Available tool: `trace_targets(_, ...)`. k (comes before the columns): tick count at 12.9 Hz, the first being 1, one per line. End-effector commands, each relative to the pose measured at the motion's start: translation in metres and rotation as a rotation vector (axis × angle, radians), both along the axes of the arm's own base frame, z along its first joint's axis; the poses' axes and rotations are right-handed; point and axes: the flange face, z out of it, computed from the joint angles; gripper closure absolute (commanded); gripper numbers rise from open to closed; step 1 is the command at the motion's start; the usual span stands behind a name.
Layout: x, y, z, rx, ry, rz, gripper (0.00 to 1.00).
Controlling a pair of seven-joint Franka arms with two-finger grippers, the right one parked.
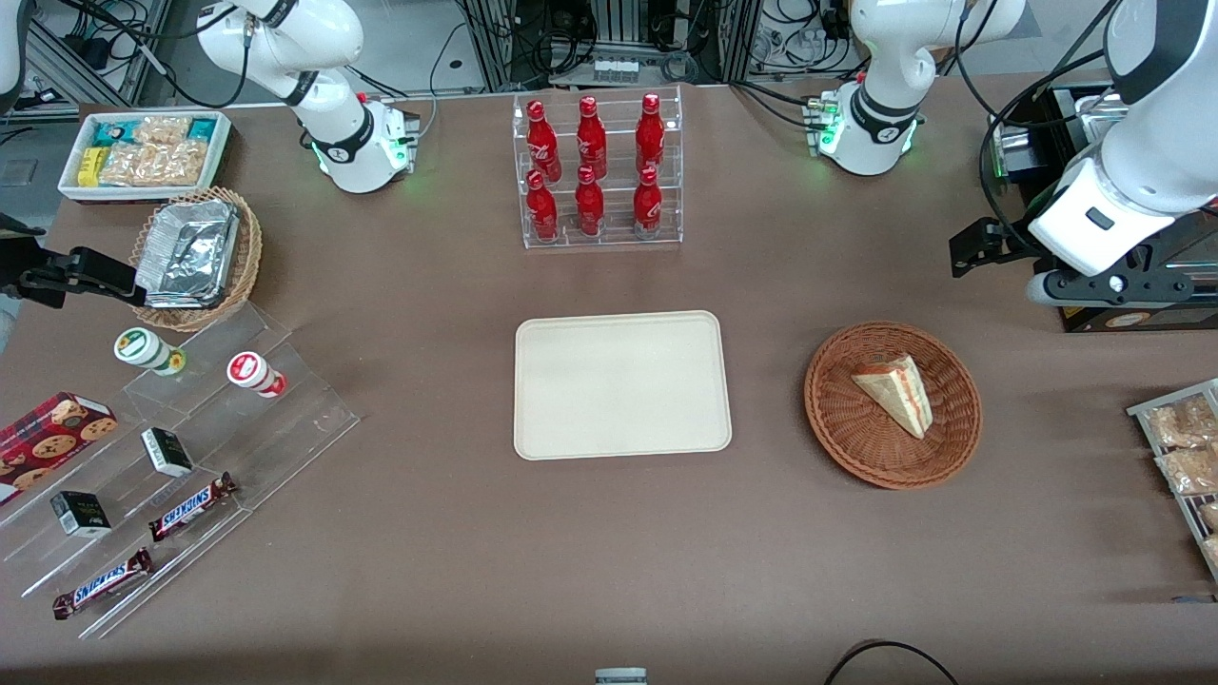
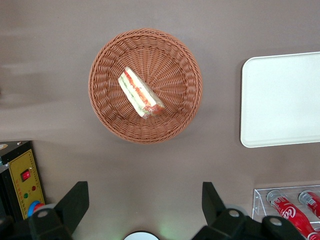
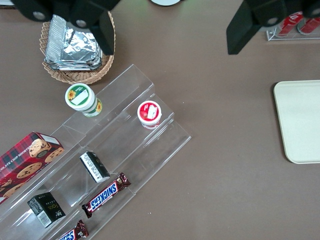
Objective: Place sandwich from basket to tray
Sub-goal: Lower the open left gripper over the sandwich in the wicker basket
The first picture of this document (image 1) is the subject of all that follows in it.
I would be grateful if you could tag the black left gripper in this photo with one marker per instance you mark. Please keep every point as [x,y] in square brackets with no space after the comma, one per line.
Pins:
[1012,240]

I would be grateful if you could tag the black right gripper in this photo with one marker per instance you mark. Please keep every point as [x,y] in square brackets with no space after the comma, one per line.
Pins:
[21,269]

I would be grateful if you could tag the triangular sandwich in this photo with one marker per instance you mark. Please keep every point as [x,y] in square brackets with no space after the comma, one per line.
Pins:
[899,392]

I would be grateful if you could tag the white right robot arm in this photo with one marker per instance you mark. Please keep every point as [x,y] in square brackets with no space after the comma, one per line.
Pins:
[328,105]

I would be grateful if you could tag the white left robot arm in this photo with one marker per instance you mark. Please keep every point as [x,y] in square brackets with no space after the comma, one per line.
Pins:
[885,67]

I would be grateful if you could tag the light wicker basket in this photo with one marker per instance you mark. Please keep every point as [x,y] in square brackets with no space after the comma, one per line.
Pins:
[249,252]

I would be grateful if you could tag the brown round wicker basket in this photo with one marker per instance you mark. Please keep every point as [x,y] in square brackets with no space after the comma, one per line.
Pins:
[856,428]

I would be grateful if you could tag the tray of packaged crackers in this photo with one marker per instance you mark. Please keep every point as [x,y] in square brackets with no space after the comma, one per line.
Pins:
[1142,411]

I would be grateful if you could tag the cream plastic tray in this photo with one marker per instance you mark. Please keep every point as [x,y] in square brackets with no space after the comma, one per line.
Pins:
[618,385]

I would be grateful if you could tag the stacked aluminium foil containers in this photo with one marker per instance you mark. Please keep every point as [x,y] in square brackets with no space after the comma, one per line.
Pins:
[187,252]

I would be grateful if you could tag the green lid white bottle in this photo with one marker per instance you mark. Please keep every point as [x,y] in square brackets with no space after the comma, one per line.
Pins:
[143,348]

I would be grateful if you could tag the white rectangular snack bin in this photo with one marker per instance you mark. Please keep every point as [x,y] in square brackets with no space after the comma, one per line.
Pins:
[71,185]

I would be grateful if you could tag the yellow snack pack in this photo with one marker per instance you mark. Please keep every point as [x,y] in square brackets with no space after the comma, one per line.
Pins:
[91,167]

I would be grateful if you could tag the clear rice cracker bag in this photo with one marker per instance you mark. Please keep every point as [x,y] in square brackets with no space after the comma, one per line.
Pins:
[157,166]
[164,129]

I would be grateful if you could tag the teal snack pack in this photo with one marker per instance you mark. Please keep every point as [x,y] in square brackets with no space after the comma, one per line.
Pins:
[203,127]
[109,133]

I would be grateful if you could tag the black sausage roller machine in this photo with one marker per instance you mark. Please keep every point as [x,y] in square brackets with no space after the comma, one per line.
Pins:
[1123,319]

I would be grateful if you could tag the red lid white bottle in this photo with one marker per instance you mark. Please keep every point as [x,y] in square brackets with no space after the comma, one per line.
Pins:
[251,371]

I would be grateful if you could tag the red cookie box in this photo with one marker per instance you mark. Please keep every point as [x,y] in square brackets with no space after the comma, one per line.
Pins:
[48,442]

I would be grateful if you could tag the small black box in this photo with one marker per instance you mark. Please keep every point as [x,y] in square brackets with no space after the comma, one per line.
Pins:
[167,452]
[80,514]

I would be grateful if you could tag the clear acrylic stepped display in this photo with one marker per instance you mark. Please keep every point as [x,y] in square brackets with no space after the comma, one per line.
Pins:
[285,428]

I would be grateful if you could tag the brown Snickers bar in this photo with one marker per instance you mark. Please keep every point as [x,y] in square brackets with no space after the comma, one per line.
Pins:
[103,583]
[190,507]

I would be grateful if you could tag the clear bag of snacks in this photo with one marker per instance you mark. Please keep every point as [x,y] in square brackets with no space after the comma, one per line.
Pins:
[1185,420]
[1212,550]
[1191,470]
[1210,516]

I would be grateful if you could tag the red cola bottle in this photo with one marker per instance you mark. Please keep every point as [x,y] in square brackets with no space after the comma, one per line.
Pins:
[541,138]
[650,133]
[647,205]
[589,205]
[541,209]
[591,138]

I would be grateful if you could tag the clear acrylic bottle rack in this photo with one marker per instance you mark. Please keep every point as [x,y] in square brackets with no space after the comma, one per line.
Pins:
[614,228]

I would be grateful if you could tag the white power strip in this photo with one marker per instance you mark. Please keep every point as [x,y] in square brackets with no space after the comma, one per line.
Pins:
[616,70]

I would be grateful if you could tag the small grey device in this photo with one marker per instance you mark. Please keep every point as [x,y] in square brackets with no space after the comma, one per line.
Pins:
[620,677]

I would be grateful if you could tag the aluminium profile frame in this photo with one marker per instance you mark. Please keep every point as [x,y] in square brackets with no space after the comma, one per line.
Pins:
[95,48]

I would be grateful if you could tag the aluminium frame with electronics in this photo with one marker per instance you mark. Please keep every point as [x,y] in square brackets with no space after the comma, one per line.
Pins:
[618,29]

